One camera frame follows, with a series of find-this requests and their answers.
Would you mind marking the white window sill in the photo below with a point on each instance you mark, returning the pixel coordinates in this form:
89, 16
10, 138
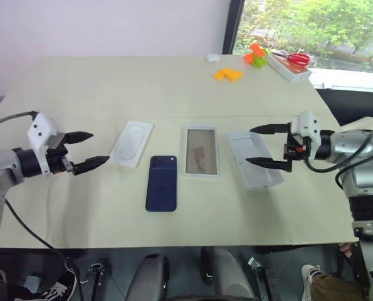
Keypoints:
346, 80

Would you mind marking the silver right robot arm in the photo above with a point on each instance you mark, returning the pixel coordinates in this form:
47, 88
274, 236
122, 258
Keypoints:
352, 144

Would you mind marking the small metal bracket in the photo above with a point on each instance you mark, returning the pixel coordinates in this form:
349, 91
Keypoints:
96, 268
253, 263

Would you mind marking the flat white box orange print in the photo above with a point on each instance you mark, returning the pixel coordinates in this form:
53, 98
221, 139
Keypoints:
291, 72

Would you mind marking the yellow building blocks piece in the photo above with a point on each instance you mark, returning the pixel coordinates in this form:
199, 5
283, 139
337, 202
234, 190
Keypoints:
228, 75

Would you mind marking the dark rounded grey shape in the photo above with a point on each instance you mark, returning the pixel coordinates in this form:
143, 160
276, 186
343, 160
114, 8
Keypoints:
153, 276
227, 272

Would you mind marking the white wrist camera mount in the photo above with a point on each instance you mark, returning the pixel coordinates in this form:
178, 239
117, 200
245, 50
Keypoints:
308, 122
40, 128

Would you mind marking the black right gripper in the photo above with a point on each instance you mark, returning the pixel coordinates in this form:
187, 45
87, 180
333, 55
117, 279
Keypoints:
294, 150

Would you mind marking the small white earbuds case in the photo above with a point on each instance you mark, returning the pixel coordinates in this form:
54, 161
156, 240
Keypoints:
212, 57

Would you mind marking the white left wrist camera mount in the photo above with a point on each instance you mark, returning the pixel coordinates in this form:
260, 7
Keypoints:
40, 128

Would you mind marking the black window frame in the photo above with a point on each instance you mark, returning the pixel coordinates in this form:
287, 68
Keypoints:
233, 25

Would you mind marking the green trees outside window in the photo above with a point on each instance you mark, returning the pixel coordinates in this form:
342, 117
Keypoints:
314, 28

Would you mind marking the orange and green block toy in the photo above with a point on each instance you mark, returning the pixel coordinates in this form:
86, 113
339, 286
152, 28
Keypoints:
256, 56

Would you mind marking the white moulded box insert tray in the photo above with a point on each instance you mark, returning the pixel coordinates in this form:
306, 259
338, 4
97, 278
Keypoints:
131, 144

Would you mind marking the dark blue smartphone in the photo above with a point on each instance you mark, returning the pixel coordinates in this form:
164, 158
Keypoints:
161, 185

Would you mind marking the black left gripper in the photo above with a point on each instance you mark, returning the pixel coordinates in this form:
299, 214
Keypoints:
56, 160

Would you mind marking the brown trouser leg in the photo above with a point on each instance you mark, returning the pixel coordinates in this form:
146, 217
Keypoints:
336, 288

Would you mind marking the white phone box lid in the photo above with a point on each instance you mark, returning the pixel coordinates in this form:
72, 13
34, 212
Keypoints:
255, 147

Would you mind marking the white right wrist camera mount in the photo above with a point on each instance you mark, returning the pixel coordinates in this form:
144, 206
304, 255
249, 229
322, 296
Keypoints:
308, 122

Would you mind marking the white phone box base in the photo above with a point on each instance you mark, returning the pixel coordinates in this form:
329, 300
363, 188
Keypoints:
201, 150

